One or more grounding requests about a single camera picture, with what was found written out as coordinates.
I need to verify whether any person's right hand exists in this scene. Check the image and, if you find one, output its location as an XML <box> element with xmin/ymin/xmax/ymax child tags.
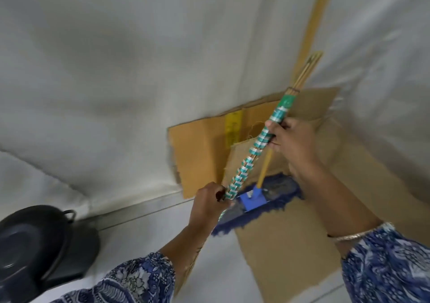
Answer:
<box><xmin>265</xmin><ymin>117</ymin><xmax>323</xmax><ymax>179</ymax></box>

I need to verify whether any person's left hand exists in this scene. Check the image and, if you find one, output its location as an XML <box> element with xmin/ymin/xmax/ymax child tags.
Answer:
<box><xmin>188</xmin><ymin>182</ymin><xmax>232</xmax><ymax>236</ymax></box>

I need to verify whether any broom with teal woven handle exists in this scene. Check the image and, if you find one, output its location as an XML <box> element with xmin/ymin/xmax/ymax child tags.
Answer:
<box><xmin>174</xmin><ymin>51</ymin><xmax>324</xmax><ymax>295</ymax></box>

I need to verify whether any yellow wooden mop pole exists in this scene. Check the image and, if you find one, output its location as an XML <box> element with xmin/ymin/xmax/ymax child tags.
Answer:
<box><xmin>211</xmin><ymin>0</ymin><xmax>336</xmax><ymax>236</ymax></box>

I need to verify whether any person's left forearm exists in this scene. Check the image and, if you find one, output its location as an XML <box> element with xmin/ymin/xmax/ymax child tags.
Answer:
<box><xmin>50</xmin><ymin>224</ymin><xmax>209</xmax><ymax>303</ymax></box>

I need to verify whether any person's right forearm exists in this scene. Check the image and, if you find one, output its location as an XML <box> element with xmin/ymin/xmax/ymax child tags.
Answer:
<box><xmin>288</xmin><ymin>160</ymin><xmax>430</xmax><ymax>303</ymax></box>

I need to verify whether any small cardboard box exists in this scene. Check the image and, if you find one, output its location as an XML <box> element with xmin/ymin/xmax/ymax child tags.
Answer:
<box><xmin>167</xmin><ymin>87</ymin><xmax>340</xmax><ymax>199</ymax></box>

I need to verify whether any large cardboard box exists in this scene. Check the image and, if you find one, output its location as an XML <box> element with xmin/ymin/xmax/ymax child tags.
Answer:
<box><xmin>221</xmin><ymin>118</ymin><xmax>430</xmax><ymax>303</ymax></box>

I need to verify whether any silver wrist bangle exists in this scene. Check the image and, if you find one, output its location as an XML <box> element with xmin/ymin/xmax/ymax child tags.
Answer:
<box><xmin>327</xmin><ymin>222</ymin><xmax>396</xmax><ymax>243</ymax></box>

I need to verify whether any black trash bin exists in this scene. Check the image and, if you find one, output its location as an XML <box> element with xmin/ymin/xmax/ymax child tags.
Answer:
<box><xmin>0</xmin><ymin>205</ymin><xmax>101</xmax><ymax>303</ymax></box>

